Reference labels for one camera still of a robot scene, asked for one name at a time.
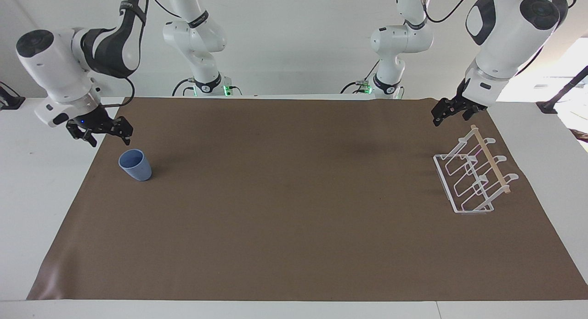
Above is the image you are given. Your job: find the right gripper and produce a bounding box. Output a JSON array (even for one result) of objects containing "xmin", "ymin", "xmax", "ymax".
[{"xmin": 66, "ymin": 105, "xmax": 134, "ymax": 148}]

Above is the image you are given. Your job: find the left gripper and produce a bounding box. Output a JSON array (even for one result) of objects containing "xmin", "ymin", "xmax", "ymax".
[{"xmin": 431, "ymin": 78, "xmax": 488, "ymax": 127}]

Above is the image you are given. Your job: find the blue cup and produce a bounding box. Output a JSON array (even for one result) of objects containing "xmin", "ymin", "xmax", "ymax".
[{"xmin": 119, "ymin": 149, "xmax": 153, "ymax": 182}]

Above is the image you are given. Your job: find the black stand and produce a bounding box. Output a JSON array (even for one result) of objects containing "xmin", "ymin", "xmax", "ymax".
[
  {"xmin": 536, "ymin": 65, "xmax": 588, "ymax": 115},
  {"xmin": 0, "ymin": 82, "xmax": 26, "ymax": 111}
]

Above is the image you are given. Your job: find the white wire cup holder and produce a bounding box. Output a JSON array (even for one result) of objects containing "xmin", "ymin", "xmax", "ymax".
[{"xmin": 433, "ymin": 124, "xmax": 520, "ymax": 214}]

